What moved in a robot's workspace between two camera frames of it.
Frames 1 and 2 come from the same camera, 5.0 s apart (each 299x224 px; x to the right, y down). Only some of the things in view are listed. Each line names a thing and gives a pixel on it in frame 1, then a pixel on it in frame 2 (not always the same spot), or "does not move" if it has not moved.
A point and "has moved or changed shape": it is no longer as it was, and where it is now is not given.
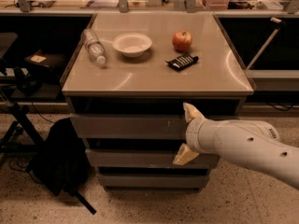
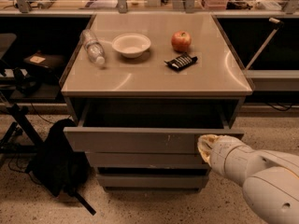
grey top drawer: [130, 126] has moved or changed shape
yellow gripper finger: [192, 112] → [204, 139]
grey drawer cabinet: [126, 81] does not move
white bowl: [132, 44] does not move
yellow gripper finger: [184, 155] → [206, 156]
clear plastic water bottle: [96, 49] does not move
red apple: [182, 40] does not move
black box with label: [46, 65] does not move
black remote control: [182, 62] does not move
